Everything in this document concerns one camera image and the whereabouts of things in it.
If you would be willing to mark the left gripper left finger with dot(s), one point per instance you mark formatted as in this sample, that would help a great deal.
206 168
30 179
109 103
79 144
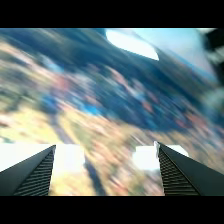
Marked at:
30 178

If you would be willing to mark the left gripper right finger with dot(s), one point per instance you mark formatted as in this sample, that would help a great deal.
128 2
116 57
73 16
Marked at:
186 176

